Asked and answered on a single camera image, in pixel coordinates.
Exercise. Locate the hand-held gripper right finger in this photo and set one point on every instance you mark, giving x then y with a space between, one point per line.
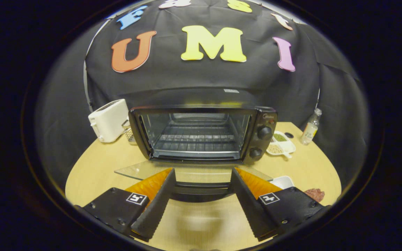
250 205

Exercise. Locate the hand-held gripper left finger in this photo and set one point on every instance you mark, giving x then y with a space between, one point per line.
159 205

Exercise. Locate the brown meat piece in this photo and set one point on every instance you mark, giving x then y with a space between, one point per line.
315 194

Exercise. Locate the black toaster oven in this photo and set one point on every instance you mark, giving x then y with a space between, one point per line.
201 99

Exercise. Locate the white toaster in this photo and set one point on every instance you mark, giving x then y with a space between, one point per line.
108 120

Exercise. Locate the small white tray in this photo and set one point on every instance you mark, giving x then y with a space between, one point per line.
284 182

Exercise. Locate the white divided dish of beans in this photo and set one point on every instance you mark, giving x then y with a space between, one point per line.
285 147

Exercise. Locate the small black cap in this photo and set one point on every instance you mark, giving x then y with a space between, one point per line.
289 135

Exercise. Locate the clear plastic bottle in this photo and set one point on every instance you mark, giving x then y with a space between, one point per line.
310 129

